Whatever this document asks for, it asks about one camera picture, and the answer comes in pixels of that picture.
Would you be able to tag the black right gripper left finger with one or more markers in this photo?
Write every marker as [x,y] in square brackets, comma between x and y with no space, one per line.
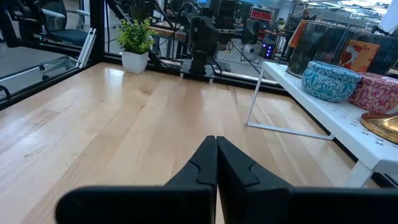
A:
[155,205]

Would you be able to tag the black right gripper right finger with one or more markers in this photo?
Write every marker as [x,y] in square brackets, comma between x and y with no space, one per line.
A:
[280,205]

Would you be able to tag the gold candlestick holder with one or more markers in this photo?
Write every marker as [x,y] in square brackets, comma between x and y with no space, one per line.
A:
[382,126]

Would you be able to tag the pink patterned candle tin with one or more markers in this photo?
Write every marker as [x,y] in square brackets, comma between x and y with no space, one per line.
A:
[376,93]

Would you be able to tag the candle tin with orange label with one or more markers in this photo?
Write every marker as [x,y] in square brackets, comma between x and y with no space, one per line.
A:
[385,53]

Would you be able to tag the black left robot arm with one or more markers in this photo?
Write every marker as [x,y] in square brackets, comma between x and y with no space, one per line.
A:
[202,34]

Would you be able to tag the teal patterned candle tin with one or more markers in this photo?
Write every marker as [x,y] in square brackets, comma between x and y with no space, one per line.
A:
[329,84]

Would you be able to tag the white perforated metal shelf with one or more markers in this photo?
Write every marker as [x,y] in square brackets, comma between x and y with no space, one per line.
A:
[342,121]

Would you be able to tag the green plant in white pot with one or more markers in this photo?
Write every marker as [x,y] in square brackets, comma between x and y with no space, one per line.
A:
[135,62]

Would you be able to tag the black computer tower with lights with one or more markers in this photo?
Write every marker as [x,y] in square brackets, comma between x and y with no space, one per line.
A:
[268,50]

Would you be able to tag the round floor fan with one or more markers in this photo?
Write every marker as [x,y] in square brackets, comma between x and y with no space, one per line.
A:
[252,51]

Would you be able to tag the wooden desk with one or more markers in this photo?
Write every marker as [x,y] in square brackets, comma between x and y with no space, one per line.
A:
[168,32]

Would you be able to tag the blue office chair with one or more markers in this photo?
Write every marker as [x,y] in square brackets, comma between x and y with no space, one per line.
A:
[71,35]

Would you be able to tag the red tool cabinet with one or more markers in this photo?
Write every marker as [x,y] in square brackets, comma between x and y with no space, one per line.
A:
[261,14]

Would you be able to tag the white metal bracket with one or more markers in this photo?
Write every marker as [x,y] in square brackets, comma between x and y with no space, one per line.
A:
[85,49]

